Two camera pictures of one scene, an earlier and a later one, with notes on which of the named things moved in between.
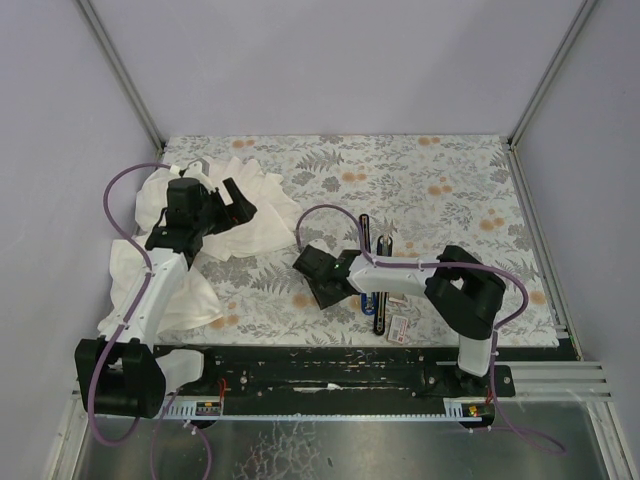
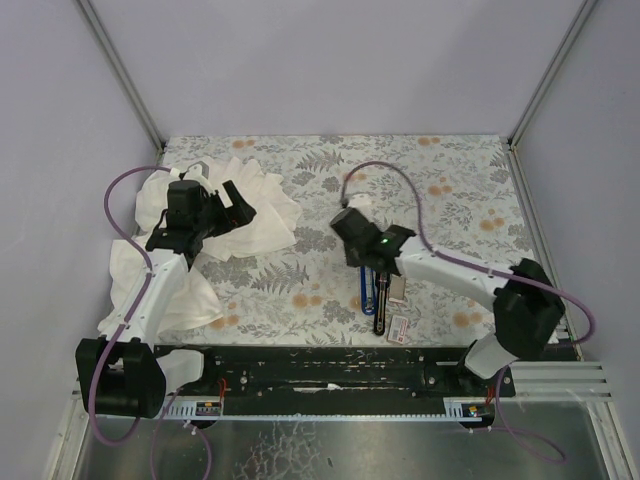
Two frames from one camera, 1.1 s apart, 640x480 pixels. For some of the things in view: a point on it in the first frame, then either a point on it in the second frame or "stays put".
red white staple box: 397,329 stays put
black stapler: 380,299 stays put
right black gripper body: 329,291 → 364,255
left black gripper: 226,210 stays put
